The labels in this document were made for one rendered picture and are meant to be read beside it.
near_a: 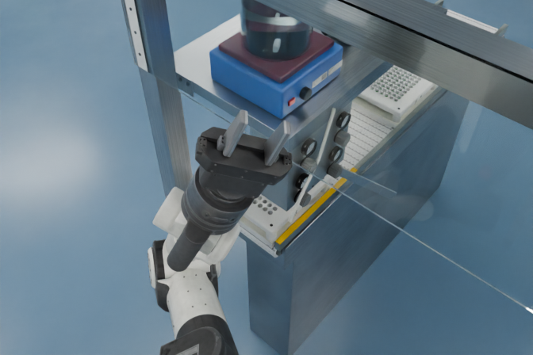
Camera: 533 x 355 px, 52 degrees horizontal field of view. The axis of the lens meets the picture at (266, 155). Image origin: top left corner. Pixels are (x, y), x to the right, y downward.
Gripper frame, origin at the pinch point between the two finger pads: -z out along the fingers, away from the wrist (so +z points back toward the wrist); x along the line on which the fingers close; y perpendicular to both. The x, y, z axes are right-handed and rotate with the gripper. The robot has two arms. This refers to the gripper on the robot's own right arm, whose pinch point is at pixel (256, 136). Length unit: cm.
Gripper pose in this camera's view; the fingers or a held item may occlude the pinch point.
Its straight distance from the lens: 66.0
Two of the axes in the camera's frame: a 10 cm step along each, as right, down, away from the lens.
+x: -9.2, -2.1, -3.3
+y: -0.3, -8.0, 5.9
